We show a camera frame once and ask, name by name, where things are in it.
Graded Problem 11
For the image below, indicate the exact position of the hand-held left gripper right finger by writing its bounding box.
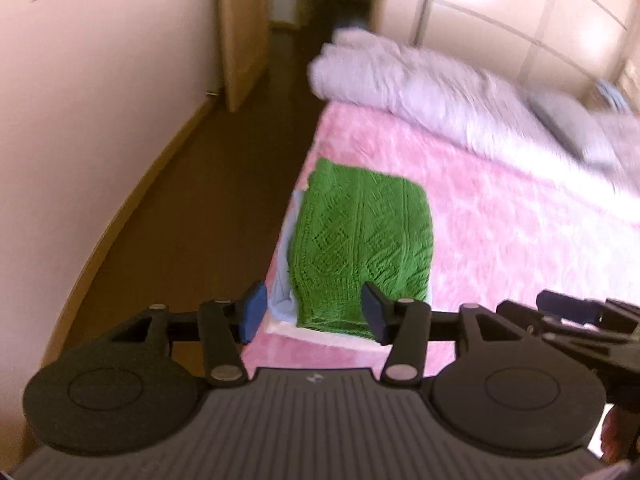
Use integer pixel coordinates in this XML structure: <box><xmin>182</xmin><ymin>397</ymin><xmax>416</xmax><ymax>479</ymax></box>
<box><xmin>361</xmin><ymin>281</ymin><xmax>539</xmax><ymax>389</ymax></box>

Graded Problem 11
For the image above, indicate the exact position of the white sliding wardrobe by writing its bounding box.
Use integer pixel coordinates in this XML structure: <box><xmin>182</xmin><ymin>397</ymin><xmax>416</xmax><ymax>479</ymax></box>
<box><xmin>414</xmin><ymin>0</ymin><xmax>640</xmax><ymax>111</ymax></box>

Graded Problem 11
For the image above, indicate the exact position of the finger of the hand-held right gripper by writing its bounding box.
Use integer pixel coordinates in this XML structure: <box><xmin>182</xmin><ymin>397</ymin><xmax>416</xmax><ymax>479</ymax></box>
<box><xmin>496</xmin><ymin>300</ymin><xmax>626</xmax><ymax>362</ymax></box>
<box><xmin>536</xmin><ymin>289</ymin><xmax>640</xmax><ymax>333</ymax></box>

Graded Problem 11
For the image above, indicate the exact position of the lilac white duvet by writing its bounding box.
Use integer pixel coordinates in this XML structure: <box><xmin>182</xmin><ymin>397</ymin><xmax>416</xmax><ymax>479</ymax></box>
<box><xmin>307</xmin><ymin>27</ymin><xmax>640</xmax><ymax>196</ymax></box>

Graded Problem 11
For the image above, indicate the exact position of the white folded garment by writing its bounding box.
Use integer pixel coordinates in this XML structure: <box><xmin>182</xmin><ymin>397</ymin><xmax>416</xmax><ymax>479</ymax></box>
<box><xmin>260</xmin><ymin>200</ymin><xmax>434</xmax><ymax>354</ymax></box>

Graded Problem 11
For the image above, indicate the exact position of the green knitted vest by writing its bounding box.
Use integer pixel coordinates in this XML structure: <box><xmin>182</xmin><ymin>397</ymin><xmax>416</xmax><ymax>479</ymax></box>
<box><xmin>289</xmin><ymin>157</ymin><xmax>435</xmax><ymax>342</ymax></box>

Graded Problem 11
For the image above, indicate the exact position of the person's right hand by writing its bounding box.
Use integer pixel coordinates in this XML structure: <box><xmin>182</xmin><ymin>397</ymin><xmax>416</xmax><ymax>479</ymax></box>
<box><xmin>597</xmin><ymin>402</ymin><xmax>640</xmax><ymax>466</ymax></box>

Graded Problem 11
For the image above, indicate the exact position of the light blue folded garment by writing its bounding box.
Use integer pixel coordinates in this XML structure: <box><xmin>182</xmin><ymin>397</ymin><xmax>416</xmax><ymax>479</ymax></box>
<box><xmin>267</xmin><ymin>187</ymin><xmax>314</xmax><ymax>324</ymax></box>

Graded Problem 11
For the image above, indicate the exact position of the pink fuzzy blanket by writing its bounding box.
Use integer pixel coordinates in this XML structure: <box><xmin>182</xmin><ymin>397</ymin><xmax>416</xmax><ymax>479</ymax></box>
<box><xmin>240</xmin><ymin>100</ymin><xmax>640</xmax><ymax>377</ymax></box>

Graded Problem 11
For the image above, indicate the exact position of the light wooden door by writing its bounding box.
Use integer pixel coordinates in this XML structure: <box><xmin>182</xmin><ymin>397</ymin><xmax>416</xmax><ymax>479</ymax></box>
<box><xmin>214</xmin><ymin>0</ymin><xmax>272</xmax><ymax>114</ymax></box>

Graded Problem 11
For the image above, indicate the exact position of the blue striped cloth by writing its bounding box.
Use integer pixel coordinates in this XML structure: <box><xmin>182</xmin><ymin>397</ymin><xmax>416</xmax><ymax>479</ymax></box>
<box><xmin>594</xmin><ymin>79</ymin><xmax>633</xmax><ymax>112</ymax></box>

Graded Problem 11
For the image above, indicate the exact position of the grey striped pillow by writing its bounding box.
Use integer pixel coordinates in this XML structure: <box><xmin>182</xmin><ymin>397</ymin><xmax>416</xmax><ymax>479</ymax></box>
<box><xmin>527</xmin><ymin>89</ymin><xmax>622</xmax><ymax>162</ymax></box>

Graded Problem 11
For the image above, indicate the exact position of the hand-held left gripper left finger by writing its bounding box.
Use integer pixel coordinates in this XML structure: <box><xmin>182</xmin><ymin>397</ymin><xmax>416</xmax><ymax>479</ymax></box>
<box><xmin>107</xmin><ymin>280</ymin><xmax>269</xmax><ymax>388</ymax></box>

